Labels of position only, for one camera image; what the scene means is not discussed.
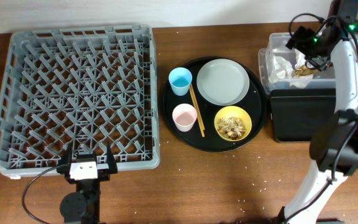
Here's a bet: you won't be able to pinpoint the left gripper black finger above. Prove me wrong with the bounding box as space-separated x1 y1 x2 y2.
106 141 116 165
63 144 72 164

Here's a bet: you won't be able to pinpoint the brown foil snack wrapper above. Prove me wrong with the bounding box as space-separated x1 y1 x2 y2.
291 64 334 79

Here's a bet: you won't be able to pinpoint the white napkin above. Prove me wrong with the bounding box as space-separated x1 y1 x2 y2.
269 49 310 88

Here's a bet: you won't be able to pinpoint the pink plastic cup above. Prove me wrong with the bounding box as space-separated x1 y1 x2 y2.
172 103 198 132

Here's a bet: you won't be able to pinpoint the grey round plate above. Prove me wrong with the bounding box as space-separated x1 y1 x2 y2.
196 58 250 106

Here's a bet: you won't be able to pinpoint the wooden chopstick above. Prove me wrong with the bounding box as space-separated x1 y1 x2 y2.
188 85 203 131
190 83 206 138

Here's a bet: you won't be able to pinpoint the light blue plastic cup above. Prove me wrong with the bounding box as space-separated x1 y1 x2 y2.
168 67 193 96

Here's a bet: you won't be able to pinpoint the yellow plastic bowl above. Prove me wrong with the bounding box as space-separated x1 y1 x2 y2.
214 106 252 142

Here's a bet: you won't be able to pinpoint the food leftovers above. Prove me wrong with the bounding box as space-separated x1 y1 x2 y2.
218 116 246 140

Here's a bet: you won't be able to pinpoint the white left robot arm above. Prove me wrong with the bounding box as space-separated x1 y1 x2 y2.
57 145 117 223

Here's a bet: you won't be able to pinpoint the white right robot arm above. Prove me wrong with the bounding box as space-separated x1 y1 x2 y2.
272 0 358 223

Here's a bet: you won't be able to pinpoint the grey dishwasher rack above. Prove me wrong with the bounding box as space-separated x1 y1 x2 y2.
0 25 160 179

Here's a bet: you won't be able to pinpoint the clear plastic bin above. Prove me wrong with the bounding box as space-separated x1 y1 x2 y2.
259 32 335 93

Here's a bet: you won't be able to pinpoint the black rectangular bin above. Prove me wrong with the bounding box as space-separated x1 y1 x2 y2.
270 88 336 142

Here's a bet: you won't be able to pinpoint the round black tray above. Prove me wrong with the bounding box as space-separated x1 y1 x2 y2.
160 66 267 152

